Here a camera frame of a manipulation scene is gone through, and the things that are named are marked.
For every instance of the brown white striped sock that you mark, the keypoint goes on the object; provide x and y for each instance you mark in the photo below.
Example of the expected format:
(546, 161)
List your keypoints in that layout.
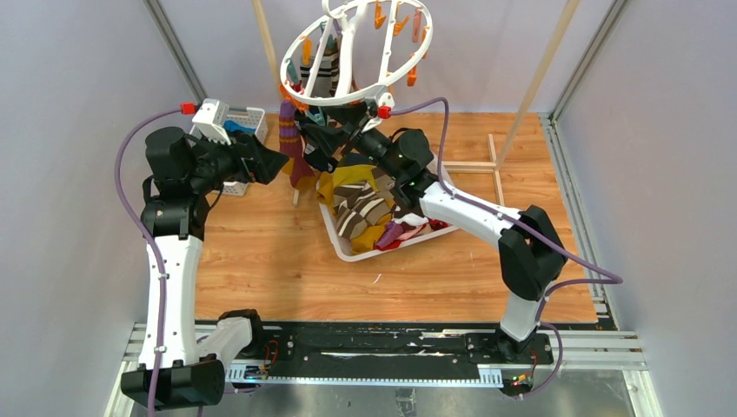
(358, 206)

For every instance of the mustard yellow sock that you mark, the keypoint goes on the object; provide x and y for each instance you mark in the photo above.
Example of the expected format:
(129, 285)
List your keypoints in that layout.
(328, 182)

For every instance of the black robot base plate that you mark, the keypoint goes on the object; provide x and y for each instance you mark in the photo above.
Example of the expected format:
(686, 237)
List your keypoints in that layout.
(390, 351)

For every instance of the white round clip hanger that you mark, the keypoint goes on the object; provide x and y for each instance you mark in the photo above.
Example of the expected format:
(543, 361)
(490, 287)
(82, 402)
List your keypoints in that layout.
(408, 33)

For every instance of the white sock basket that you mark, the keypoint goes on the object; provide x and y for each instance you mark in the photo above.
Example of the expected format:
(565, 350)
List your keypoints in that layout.
(362, 247)

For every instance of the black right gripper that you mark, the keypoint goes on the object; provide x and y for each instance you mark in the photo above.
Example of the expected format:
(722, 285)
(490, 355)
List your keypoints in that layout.
(329, 138)

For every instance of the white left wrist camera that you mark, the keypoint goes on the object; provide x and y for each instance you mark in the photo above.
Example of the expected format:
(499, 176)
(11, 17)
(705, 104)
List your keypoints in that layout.
(209, 120)

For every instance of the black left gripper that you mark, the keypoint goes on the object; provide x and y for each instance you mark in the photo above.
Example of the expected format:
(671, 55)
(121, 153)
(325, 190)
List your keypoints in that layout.
(254, 162)

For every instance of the purple sock in basket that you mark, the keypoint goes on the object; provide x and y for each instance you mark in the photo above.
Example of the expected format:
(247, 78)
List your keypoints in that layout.
(390, 238)

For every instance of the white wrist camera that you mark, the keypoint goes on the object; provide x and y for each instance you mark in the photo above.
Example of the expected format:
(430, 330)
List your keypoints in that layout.
(209, 120)
(381, 105)

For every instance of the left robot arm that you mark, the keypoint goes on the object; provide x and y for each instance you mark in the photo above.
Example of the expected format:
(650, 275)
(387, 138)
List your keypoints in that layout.
(175, 368)

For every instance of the purple maroon mustard hanging sock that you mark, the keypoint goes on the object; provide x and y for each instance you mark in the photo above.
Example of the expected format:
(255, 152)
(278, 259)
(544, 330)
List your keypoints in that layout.
(300, 174)

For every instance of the red sock in basket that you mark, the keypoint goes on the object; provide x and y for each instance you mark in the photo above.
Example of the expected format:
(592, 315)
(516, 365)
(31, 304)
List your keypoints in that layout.
(420, 233)

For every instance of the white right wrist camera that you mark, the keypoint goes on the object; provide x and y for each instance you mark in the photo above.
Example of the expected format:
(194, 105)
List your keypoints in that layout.
(381, 105)

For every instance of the small white perforated basket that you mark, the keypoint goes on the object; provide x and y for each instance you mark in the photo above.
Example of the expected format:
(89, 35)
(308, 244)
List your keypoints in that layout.
(250, 120)

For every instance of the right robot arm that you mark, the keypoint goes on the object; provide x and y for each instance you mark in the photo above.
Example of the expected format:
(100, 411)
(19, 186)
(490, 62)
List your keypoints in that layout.
(530, 250)

